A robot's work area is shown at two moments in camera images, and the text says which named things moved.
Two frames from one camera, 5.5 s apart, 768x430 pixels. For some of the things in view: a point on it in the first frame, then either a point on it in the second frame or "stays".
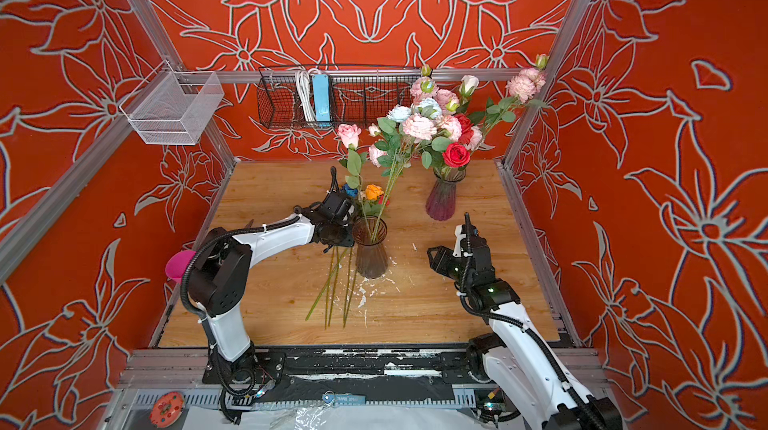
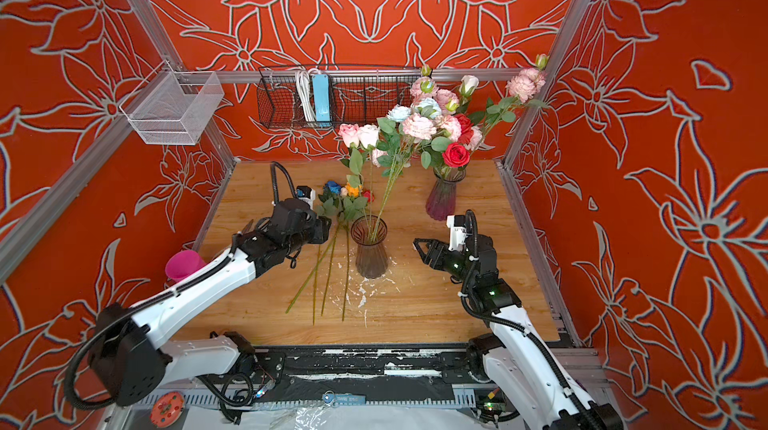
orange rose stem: x=373 y=192 → x=352 y=190
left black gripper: x=349 y=240 → x=322 y=229
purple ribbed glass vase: x=441 y=201 stays
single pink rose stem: x=349 y=135 stays
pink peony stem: x=523 y=86 stays
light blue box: x=321 y=92 stays
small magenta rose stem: x=386 y=201 → x=368 y=196
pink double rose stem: x=426 y=86 stays
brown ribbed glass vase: x=370 y=233 stays
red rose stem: x=466 y=131 stays
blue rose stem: x=351 y=188 → x=327 y=190
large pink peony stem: x=452 y=127 stays
